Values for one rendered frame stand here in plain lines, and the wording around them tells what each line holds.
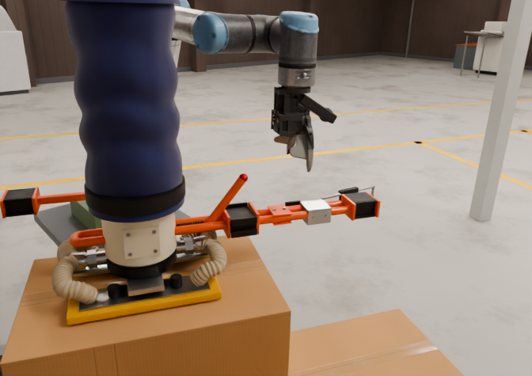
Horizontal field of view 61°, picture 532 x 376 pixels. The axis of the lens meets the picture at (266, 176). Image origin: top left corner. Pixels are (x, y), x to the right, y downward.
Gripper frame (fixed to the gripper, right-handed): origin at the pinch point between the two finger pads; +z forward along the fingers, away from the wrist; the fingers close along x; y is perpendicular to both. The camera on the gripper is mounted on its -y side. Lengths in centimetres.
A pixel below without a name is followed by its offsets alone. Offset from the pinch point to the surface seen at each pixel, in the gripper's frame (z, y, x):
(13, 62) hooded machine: 66, 225, -833
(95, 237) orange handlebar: 13, 52, 3
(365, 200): 11.5, -18.7, 3.1
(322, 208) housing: 12.4, -5.8, 3.2
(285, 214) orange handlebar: 12.7, 4.9, 3.6
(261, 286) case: 27.4, 13.9, 12.3
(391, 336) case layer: 67, -39, -3
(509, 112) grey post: 31, -233, -157
